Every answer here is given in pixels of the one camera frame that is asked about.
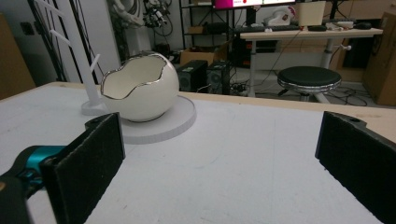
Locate white office desk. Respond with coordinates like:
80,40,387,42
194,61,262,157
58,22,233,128
239,27,384,98

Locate white round base disc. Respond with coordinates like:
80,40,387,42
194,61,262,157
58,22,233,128
120,94,198,146

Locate white peg stand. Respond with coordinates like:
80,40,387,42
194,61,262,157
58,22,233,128
34,0,110,117

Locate open cardboard box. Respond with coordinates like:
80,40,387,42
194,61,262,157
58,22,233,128
179,41,232,66

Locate black floor cables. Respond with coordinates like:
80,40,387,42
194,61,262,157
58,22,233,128
323,85,375,107

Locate black computer tower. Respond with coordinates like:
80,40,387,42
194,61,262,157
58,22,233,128
206,60,232,95
177,60,209,93

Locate black metal shelf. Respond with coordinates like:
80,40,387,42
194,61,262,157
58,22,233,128
178,0,239,52

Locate black computer mouse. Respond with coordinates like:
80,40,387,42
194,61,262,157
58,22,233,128
354,21,373,31

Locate brown board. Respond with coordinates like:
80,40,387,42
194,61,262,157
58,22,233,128
0,12,36,101

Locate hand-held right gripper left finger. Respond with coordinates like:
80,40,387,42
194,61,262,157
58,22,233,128
40,112,126,224

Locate computer monitor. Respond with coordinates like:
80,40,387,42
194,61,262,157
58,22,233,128
213,0,297,10

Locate black keyboard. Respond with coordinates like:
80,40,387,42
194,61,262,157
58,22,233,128
234,24,302,34

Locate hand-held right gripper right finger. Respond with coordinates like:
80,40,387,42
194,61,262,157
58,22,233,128
315,110,396,224

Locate black round stool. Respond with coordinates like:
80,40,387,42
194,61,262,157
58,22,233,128
276,65,343,104

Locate white egg-shaped bowl silver rim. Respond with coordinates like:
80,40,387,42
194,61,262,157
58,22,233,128
100,50,180,123

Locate large brown cardboard box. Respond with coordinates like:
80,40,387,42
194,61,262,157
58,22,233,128
362,10,396,106

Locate black metal truss stand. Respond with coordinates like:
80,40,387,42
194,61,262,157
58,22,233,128
27,0,104,86

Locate white box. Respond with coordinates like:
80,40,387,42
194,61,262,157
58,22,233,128
295,0,327,27

